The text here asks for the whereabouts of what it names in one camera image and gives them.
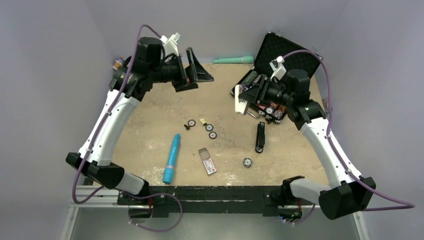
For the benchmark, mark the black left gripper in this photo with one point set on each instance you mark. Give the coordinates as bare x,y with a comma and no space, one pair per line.
181,84

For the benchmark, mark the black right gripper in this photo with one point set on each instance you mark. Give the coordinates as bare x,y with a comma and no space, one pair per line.
252,94

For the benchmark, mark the white stapler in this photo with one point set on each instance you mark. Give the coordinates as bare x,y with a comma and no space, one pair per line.
240,105

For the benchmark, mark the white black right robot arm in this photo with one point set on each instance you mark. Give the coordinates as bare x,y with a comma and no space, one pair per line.
347,191

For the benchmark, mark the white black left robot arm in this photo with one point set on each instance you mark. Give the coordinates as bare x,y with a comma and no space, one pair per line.
154,61

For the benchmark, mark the staples cardboard box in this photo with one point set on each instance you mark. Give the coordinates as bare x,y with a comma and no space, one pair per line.
207,161

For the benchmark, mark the mint green microphone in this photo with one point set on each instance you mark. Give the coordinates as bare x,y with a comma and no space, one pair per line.
235,60

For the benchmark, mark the small beige block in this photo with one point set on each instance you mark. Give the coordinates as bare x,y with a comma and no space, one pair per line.
203,121

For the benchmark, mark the brown poker chip upper left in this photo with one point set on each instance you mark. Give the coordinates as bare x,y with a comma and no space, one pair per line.
191,123

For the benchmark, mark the teal poker chip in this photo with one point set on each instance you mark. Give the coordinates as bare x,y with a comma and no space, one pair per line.
209,127

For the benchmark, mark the black poker chip case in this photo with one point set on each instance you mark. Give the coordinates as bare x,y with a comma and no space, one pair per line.
275,45

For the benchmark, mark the small patterned object right edge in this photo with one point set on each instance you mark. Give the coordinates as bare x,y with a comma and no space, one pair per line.
326,105

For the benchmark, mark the small colourful toy figure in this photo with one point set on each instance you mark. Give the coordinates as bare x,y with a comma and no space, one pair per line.
118,63

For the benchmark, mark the blue cylindrical tool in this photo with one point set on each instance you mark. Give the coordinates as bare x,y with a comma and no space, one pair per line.
169,170

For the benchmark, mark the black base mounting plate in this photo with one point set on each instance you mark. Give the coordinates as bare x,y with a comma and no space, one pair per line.
264,200

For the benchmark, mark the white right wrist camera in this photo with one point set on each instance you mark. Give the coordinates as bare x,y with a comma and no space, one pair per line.
278,69

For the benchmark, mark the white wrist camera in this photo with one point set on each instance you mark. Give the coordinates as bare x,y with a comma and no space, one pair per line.
170,44
278,69

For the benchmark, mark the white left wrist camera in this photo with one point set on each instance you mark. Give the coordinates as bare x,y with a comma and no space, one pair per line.
170,44

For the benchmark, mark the aluminium frame rail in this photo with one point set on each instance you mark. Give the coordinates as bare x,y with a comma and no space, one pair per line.
102,197

